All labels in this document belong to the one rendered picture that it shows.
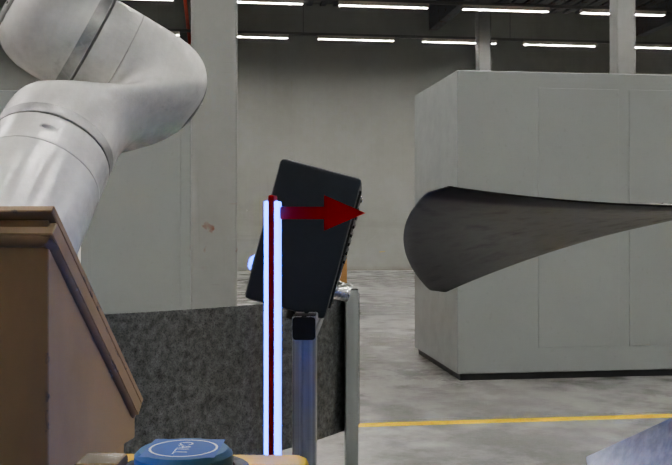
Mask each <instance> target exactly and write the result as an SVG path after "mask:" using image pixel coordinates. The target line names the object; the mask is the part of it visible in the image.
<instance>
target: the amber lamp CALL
mask: <svg viewBox="0 0 672 465"><path fill-rule="evenodd" d="M127 463H128V456H127V454H125V453H88V454H86V455H85V456H83V457H82V458H81V459H80V460H79V461H77V462H76V463H75V465H126V464H127Z"/></svg>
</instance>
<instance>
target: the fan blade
mask: <svg viewBox="0 0 672 465"><path fill-rule="evenodd" d="M667 221H672V203H667V204H663V203H659V204H639V203H608V202H592V201H578V200H565V199H554V198H543V197H533V196H523V195H514V194H505V193H497V192H489V191H481V190H474V189H466V188H459V187H453V186H447V187H444V188H440V189H436V190H433V191H429V192H427V193H426V194H425V195H424V196H423V197H422V198H421V199H420V200H419V201H418V202H417V203H416V205H415V206H414V207H413V209H412V211H411V212H410V214H409V216H408V218H407V221H406V224H405V228H404V234H403V241H404V249H405V253H406V256H407V259H408V261H409V263H410V265H411V267H412V269H413V271H414V272H415V274H416V275H417V276H418V278H419V279H420V280H421V281H422V283H423V284H424V285H425V286H426V287H427V288H428V289H429V290H432V291H439V292H447V291H450V290H452V289H454V288H456V287H459V286H461V285H463V284H466V283H468V282H470V281H473V280H475V279H478V278H480V277H483V276H485V275H488V274H490V273H493V272H496V271H498V270H501V269H503V268H506V267H509V266H512V265H514V264H517V263H520V262H523V261H526V260H529V259H531V258H534V257H537V256H540V255H543V254H546V253H550V252H553V251H556V250H559V249H562V248H565V247H569V246H572V245H575V244H579V243H582V242H585V241H589V240H592V239H596V238H599V237H603V236H607V235H611V234H615V233H619V232H623V231H627V230H632V229H636V228H640V227H645V226H649V225H654V224H658V223H663V222H667Z"/></svg>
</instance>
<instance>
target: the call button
mask: <svg viewBox="0 0 672 465"><path fill-rule="evenodd" d="M225 440H226V439H201V438H180V439H155V440H154V441H153V442H152V443H150V444H147V445H145V446H143V447H141V448H140V449H139V450H138V451H137V452H136V453H135V454H134V465H233V451H232V449H231V448H230V447H228V446H227V445H226V444H225V443H224V441H225Z"/></svg>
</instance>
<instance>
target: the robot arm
mask: <svg viewBox="0 0 672 465"><path fill-rule="evenodd" d="M0 43H1V46H2V48H3V50H4V51H5V53H6V54H7V55H8V57H9V58H10V59H11V60H12V61H13V62H14V63H15V64H16V65H18V66H19V67H20V68H22V69H23V70H25V71H26V72H28V73H29V74H31V75H33V76H34V77H36V78H38V79H40V80H42V81H38V82H34V83H31V84H28V85H26V86H24V87H23V88H21V89H20V90H19V91H18V92H17V93H16V94H15V95H14V96H13V97H12V98H11V99H10V101H9V102H8V103H7V105H6V106H5V108H4V109H3V111H2V113H1V114H0V206H54V207H55V209H56V211H57V213H58V215H59V217H60V219H61V222H62V224H63V226H64V228H65V230H66V233H67V235H68V237H69V239H70V241H71V243H72V246H73V248H74V250H75V252H76V254H78V252H79V249H80V247H81V244H82V242H83V240H84V237H85V235H86V232H87V230H88V227H89V225H90V223H91V220H92V218H93V215H94V213H95V211H96V208H97V206H98V203H99V201H100V199H101V196H102V194H103V191H104V189H105V186H106V184H107V181H108V179H109V176H110V174H111V172H112V170H113V167H114V165H115V163H116V161H117V159H118V157H119V156H120V154H121V153H124V152H128V151H132V150H136V149H140V148H143V147H147V146H150V145H153V144H156V143H158V142H161V141H163V140H165V139H167V138H169V137H170V136H172V135H174V134H175V133H177V132H178V131H179V130H180V129H182V128H183V127H184V126H185V125H186V124H187V123H189V122H190V121H191V120H192V117H193V116H194V115H195V114H196V112H197V111H198V109H199V108H200V107H201V106H202V102H203V100H204V98H205V94H206V93H207V74H206V69H205V66H204V63H203V61H202V59H201V58H200V56H199V55H198V53H197V52H196V51H195V50H194V49H193V48H192V47H191V46H190V45H189V44H188V43H186V42H185V41H184V40H182V39H181V38H180V37H178V36H177V35H175V34H174V33H172V32H171V31H169V30H167V29H166V28H164V27H163V26H161V25H159V24H158V23H156V22H154V21H153V20H151V19H149V18H148V17H146V16H144V15H143V14H141V13H139V12H138V11H136V10H134V9H133V8H131V7H129V6H128V5H126V4H124V3H123V2H121V1H119V0H7V1H6V3H5V5H4V6H3V8H2V11H1V14H0Z"/></svg>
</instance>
